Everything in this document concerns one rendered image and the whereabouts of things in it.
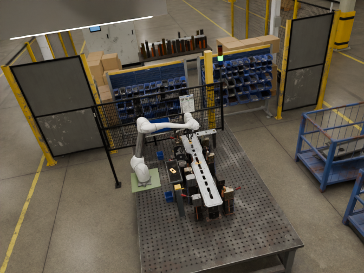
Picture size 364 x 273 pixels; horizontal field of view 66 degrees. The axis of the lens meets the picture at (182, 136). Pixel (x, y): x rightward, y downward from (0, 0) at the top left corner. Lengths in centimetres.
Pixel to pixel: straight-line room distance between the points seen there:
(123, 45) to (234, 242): 788
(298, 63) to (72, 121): 435
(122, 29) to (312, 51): 596
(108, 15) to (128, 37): 956
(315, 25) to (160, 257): 462
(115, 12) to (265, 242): 301
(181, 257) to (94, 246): 161
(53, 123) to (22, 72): 100
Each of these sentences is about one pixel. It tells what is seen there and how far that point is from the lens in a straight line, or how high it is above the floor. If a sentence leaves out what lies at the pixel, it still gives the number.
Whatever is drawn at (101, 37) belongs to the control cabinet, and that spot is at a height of 109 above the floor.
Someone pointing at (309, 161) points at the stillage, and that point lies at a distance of 495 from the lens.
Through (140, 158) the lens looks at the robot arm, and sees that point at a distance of 374.
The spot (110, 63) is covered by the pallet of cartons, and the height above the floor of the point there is 92.
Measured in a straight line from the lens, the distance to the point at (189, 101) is 415.
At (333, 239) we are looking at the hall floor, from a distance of 420.
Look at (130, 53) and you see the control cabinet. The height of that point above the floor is 44.
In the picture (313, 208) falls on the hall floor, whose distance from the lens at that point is 446.
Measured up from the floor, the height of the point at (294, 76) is 89.
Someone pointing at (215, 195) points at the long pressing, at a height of 100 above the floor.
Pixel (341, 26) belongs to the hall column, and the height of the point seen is 73.
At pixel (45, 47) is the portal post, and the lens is 709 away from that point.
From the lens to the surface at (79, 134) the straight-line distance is 556.
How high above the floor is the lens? 325
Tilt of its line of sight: 34 degrees down
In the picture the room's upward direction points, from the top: 8 degrees counter-clockwise
